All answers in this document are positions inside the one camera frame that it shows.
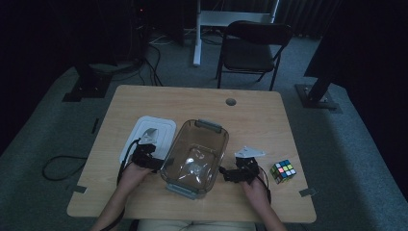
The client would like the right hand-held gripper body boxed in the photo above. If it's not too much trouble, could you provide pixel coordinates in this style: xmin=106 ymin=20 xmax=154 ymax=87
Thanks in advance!
xmin=229 ymin=145 xmax=267 ymax=185

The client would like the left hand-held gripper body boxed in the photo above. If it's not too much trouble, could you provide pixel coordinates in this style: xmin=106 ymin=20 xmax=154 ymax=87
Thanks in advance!
xmin=131 ymin=127 xmax=165 ymax=171

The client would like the clear plastic storage container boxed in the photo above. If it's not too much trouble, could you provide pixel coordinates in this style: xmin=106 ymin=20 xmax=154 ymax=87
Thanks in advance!
xmin=159 ymin=118 xmax=230 ymax=200

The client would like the white container lid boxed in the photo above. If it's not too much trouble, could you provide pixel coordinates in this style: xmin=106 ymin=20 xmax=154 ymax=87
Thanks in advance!
xmin=118 ymin=115 xmax=177 ymax=167

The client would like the colourful puzzle cube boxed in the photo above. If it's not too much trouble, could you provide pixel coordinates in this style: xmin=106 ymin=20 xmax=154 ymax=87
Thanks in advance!
xmin=268 ymin=159 xmax=297 ymax=185

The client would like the person's left hand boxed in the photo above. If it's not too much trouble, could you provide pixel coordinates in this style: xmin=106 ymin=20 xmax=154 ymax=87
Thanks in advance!
xmin=118 ymin=162 xmax=152 ymax=194

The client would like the person's right hand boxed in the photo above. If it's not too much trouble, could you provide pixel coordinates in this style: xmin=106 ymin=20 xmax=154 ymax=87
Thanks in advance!
xmin=241 ymin=177 xmax=271 ymax=207

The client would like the black stand with square base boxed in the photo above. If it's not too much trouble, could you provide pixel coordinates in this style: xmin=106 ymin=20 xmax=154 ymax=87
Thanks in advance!
xmin=62 ymin=61 xmax=114 ymax=103

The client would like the black slanted stand with base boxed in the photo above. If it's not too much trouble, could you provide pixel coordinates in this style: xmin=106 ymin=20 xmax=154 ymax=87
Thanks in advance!
xmin=294 ymin=71 xmax=341 ymax=111

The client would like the black folding chair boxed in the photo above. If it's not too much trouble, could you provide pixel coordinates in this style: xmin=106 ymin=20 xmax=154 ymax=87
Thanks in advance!
xmin=215 ymin=19 xmax=293 ymax=91

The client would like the dark computer tower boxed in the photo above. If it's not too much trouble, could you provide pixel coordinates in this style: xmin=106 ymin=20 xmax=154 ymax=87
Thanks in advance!
xmin=129 ymin=0 xmax=152 ymax=63

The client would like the bundle of floor cables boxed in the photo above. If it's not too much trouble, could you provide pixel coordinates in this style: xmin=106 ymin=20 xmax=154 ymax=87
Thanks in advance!
xmin=112 ymin=32 xmax=193 ymax=88

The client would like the black cable loop on floor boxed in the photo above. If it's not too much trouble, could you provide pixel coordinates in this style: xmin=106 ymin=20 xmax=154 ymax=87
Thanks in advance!
xmin=41 ymin=155 xmax=89 ymax=182

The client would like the white desk frame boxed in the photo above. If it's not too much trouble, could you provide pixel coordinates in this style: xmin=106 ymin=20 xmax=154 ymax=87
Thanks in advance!
xmin=192 ymin=0 xmax=280 ymax=67

